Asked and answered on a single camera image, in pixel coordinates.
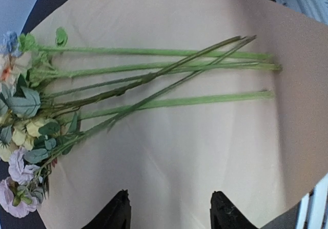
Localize pink fake flower stem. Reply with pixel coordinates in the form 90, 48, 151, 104
1, 61, 281, 89

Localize peach wrapping paper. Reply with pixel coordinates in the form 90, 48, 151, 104
24, 0, 327, 228

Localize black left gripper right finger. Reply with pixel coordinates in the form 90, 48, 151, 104
210, 191, 257, 229

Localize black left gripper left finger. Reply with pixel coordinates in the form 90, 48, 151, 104
88, 190, 132, 229

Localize pale pink rose stem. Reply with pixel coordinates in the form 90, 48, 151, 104
1, 43, 245, 218

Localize cream fake flower bunch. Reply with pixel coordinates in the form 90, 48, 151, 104
1, 50, 234, 95

